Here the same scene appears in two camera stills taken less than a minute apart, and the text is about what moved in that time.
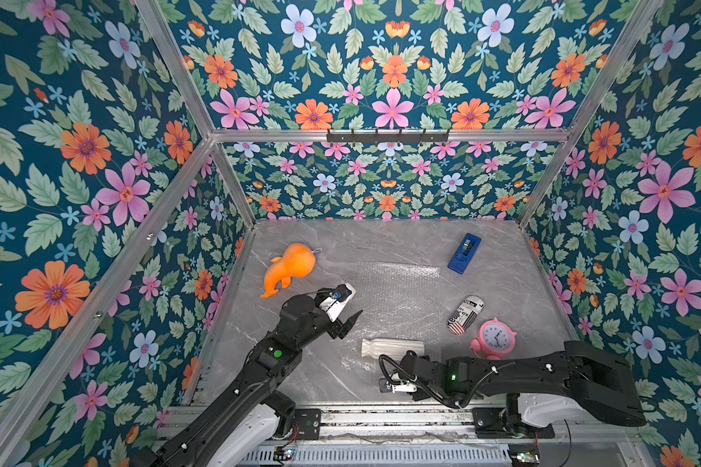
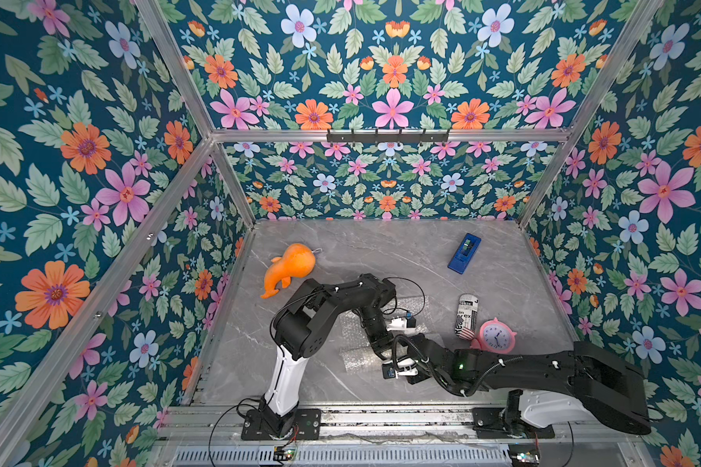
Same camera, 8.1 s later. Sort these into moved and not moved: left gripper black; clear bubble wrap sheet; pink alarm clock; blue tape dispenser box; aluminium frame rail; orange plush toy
Moved: clear bubble wrap sheet; left gripper black
Not moved: aluminium frame rail; pink alarm clock; blue tape dispenser box; orange plush toy
